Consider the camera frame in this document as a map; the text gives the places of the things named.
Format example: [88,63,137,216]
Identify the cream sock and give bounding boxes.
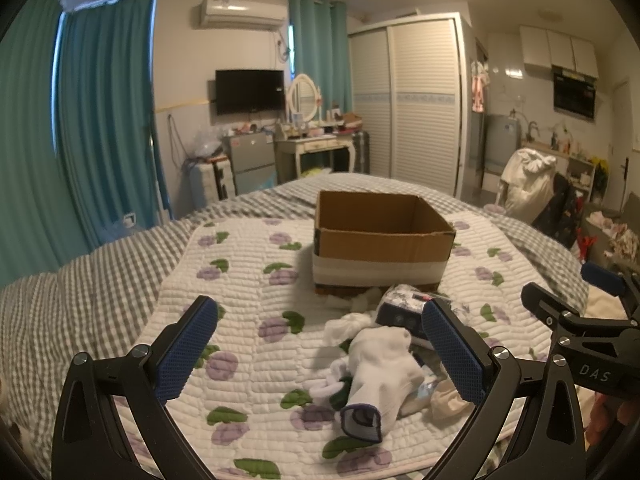
[430,378,473,422]

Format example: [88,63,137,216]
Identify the blue small tissue packet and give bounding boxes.
[399,364,448,417]

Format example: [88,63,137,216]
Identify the white sock navy cuff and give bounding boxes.
[340,326,424,444]

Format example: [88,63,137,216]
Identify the floral tissue pack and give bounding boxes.
[374,284,448,350]

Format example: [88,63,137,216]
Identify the small white sock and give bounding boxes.
[322,312,378,347]

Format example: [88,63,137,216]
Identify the white stuffed laundry bag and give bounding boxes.
[498,148,556,224]

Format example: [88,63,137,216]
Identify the floral quilted mat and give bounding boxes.
[112,209,591,480]

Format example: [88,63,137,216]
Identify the brown cardboard box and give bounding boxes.
[312,191,456,297]

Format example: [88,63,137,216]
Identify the black range hood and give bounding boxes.
[552,66,597,122]

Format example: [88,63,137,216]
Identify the dark suitcase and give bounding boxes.
[352,131,371,174]

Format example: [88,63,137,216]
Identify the white louvered wardrobe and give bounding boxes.
[349,12,474,197]

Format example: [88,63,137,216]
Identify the teal window curtain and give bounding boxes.
[1,0,169,284]

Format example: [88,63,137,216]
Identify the white suitcase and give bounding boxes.
[189,156,236,209]

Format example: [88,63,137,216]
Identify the white dressing table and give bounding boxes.
[273,134,356,184]

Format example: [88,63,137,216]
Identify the small grey fridge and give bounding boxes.
[224,132,278,195]

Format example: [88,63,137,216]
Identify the white oval vanity mirror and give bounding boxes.
[286,74,321,122]

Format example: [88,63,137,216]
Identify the teal corner curtain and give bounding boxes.
[288,0,352,112]

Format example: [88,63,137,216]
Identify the white air conditioner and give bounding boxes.
[200,0,288,32]

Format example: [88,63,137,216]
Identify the white kitchen wall cabinets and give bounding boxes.
[520,25,599,79]

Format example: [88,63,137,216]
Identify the black wall television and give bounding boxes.
[215,70,285,115]

